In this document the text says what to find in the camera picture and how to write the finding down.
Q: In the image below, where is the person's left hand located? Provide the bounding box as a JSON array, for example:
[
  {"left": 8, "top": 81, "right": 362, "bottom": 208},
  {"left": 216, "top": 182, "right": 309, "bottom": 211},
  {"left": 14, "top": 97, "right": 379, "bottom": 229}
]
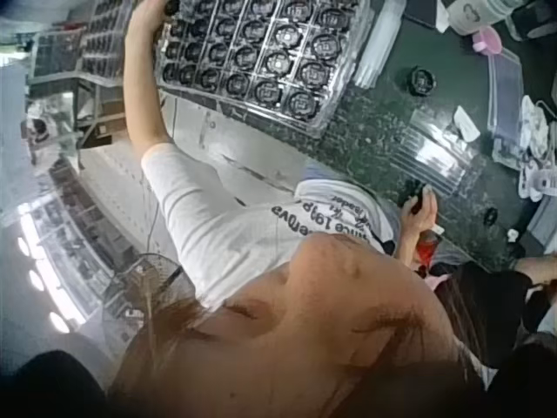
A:
[{"left": 129, "top": 0, "right": 176, "bottom": 30}]

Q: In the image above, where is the person's right hand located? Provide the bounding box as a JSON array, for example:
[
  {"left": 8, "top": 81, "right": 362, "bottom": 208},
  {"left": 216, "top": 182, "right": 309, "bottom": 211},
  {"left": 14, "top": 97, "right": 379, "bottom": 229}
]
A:
[{"left": 398, "top": 185, "right": 439, "bottom": 233}]

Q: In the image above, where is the red plastic item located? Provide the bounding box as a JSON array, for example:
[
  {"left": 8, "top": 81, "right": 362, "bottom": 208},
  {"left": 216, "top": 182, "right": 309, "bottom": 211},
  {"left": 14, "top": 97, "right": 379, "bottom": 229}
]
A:
[{"left": 415, "top": 233, "right": 444, "bottom": 267}]

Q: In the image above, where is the clear ribbed plastic tray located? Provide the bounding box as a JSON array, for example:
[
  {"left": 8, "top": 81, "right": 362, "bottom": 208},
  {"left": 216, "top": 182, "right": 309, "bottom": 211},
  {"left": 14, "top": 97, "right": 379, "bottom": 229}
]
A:
[{"left": 389, "top": 107, "right": 480, "bottom": 196}]

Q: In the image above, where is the stack of clear trays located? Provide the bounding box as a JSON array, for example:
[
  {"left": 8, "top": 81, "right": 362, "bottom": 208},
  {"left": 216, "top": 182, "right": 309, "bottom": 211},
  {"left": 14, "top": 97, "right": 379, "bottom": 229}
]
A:
[{"left": 80, "top": 0, "right": 134, "bottom": 82}]

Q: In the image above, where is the white paper piece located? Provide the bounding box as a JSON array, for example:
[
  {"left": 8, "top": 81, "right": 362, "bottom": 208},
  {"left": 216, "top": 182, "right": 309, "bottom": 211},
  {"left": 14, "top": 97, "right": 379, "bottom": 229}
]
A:
[{"left": 452, "top": 105, "right": 481, "bottom": 143}]

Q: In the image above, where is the clear tray of black cases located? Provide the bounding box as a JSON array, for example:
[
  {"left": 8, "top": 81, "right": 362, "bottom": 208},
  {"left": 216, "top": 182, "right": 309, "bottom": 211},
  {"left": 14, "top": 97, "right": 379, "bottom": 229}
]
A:
[{"left": 155, "top": 0, "right": 372, "bottom": 139}]

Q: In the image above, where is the heap of white small parts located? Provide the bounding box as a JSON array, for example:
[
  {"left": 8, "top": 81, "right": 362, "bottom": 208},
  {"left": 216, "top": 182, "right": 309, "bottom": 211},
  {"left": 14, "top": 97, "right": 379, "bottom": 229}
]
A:
[{"left": 516, "top": 94, "right": 557, "bottom": 202}]

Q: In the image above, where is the metal shelf rack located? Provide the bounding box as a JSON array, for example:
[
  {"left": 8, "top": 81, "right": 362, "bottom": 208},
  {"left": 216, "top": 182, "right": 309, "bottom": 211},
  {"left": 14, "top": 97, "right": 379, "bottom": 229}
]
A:
[{"left": 24, "top": 25, "right": 128, "bottom": 152}]

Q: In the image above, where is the clear zip plastic bag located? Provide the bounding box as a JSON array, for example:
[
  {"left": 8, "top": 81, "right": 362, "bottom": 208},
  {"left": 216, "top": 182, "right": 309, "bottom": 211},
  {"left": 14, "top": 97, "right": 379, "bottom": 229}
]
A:
[{"left": 486, "top": 46, "right": 524, "bottom": 147}]

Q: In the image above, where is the bundle of white strips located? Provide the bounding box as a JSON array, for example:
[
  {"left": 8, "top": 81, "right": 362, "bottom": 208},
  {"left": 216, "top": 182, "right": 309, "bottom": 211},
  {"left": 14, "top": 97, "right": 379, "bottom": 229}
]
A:
[{"left": 352, "top": 0, "right": 406, "bottom": 88}]

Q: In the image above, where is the pink plastic cup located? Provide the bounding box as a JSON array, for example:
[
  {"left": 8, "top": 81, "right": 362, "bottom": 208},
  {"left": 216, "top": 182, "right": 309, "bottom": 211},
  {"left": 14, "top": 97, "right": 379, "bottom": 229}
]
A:
[{"left": 472, "top": 24, "right": 505, "bottom": 56}]

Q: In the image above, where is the white round container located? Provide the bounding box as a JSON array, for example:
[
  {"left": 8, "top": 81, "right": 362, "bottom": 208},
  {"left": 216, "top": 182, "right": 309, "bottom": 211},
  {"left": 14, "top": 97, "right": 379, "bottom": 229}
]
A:
[{"left": 446, "top": 0, "right": 506, "bottom": 36}]

